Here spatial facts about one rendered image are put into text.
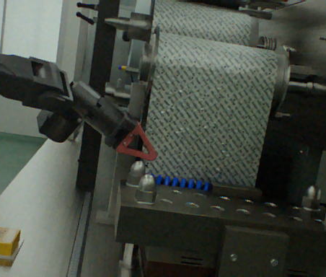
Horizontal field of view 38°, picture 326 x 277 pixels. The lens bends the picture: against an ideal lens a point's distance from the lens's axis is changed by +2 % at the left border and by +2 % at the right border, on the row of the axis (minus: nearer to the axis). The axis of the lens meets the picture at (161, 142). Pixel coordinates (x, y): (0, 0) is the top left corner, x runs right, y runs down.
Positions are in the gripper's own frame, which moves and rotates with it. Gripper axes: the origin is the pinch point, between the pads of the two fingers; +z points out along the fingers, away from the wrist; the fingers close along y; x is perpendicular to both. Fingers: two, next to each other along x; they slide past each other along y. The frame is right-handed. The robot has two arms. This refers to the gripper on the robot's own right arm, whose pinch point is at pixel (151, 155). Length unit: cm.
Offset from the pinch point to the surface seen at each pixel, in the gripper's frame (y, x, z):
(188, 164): 0.3, 3.3, 6.8
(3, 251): 13.2, -26.1, -11.2
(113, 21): -30.1, 16.6, -22.6
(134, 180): 8.4, -4.6, -1.1
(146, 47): -3.8, 15.3, -13.9
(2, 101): -557, -127, -88
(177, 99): 0.3, 11.5, -3.1
